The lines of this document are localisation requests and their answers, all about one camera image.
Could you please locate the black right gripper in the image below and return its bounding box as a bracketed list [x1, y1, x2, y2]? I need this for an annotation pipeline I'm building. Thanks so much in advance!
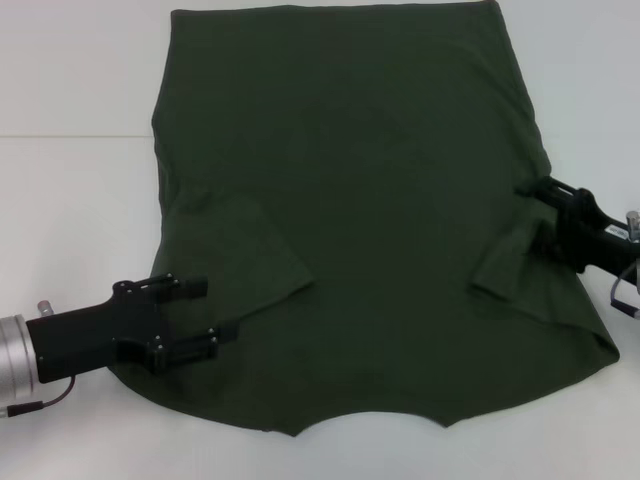
[517, 175, 640, 274]

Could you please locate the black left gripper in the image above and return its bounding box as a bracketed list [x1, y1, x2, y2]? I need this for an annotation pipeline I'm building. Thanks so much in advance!
[25, 273, 240, 385]

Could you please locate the dark green t-shirt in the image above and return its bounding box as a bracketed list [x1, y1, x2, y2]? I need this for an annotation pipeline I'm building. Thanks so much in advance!
[107, 0, 621, 440]

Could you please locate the right gripper dark cable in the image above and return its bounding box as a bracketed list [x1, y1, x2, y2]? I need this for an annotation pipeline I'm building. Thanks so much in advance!
[609, 244, 640, 320]

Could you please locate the gripper dark cable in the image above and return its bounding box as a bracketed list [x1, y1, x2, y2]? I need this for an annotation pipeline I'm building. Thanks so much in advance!
[609, 244, 640, 320]
[0, 377, 77, 419]

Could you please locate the left gripper dark cable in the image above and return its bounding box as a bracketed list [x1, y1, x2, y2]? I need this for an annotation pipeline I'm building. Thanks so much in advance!
[0, 377, 77, 419]

